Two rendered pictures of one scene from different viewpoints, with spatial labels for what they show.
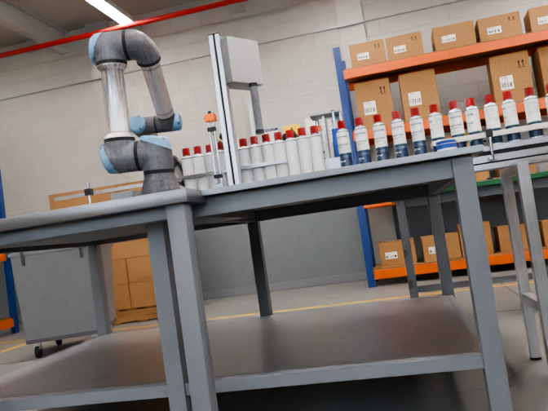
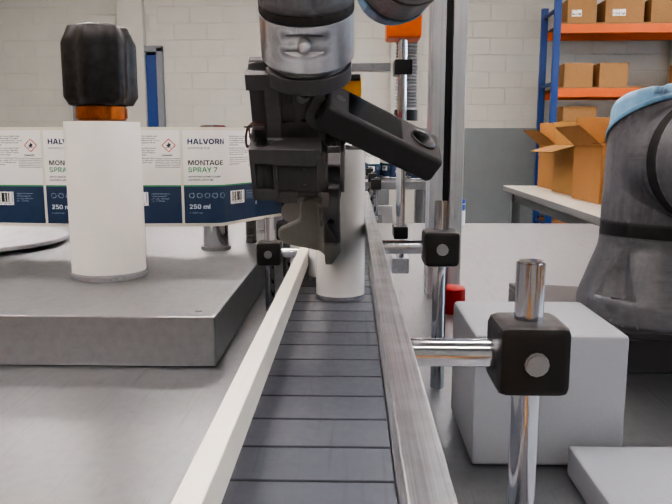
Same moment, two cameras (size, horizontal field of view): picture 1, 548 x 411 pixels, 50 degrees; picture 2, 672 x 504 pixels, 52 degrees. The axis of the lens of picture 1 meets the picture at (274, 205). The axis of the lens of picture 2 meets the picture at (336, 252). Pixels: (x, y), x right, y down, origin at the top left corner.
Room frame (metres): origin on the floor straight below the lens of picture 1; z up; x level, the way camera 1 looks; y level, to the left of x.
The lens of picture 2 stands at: (2.67, 1.06, 1.04)
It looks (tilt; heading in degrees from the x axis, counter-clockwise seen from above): 9 degrees down; 260
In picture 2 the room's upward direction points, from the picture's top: straight up
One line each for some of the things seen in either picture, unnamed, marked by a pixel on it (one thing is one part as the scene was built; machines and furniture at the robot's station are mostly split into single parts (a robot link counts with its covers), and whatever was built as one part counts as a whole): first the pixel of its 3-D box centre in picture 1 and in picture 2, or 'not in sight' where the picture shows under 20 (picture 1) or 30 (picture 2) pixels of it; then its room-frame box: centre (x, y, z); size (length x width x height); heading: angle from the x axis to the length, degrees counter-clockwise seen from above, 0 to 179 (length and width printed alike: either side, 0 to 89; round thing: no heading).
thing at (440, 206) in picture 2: not in sight; (414, 296); (2.50, 0.49, 0.91); 0.07 x 0.03 x 0.17; 169
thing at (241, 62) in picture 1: (237, 64); not in sight; (2.41, 0.07, 1.38); 0.17 x 0.10 x 0.19; 134
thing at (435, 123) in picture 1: (436, 130); not in sight; (2.34, -0.69, 0.98); 0.05 x 0.05 x 0.20
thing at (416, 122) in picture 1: (417, 133); not in sight; (2.36, -0.62, 0.98); 0.05 x 0.05 x 0.20
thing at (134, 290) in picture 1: (122, 254); not in sight; (6.29, 1.68, 0.70); 1.20 x 0.83 x 1.39; 83
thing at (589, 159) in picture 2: not in sight; (617, 159); (0.92, -1.78, 0.97); 0.45 x 0.44 x 0.37; 171
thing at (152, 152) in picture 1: (155, 152); (671, 156); (2.22, 0.42, 1.03); 0.13 x 0.12 x 0.14; 87
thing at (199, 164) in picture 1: (200, 170); not in sight; (2.53, 0.30, 0.98); 0.05 x 0.05 x 0.20
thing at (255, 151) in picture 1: (257, 160); not in sight; (2.49, 0.04, 0.98); 0.05 x 0.05 x 0.20
